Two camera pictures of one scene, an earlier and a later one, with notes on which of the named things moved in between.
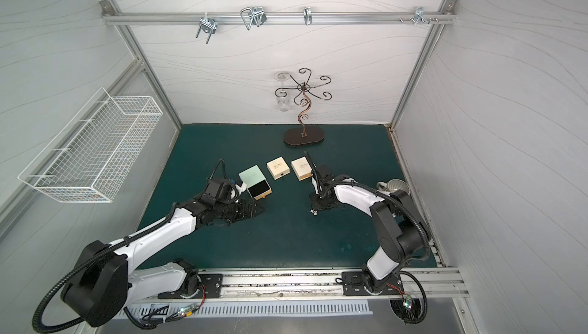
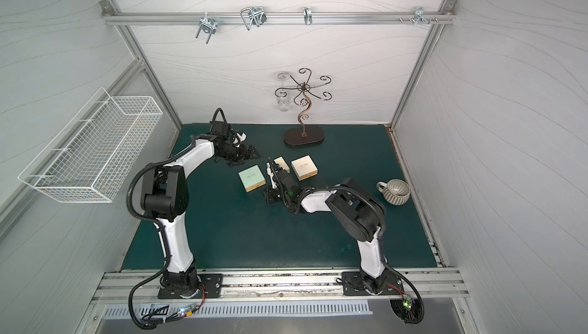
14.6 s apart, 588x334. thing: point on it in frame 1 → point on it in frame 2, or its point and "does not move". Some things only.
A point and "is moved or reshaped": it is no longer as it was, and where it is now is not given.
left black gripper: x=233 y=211 → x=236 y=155
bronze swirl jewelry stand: x=302 y=136 does not move
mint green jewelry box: x=256 y=181 is moved or reshaped
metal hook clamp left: x=208 y=25 does not move
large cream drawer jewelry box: x=302 y=168 does not move
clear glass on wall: x=283 y=99 does not move
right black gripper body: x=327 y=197 → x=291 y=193
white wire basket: x=88 y=159 does not move
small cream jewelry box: x=278 y=168 does not move
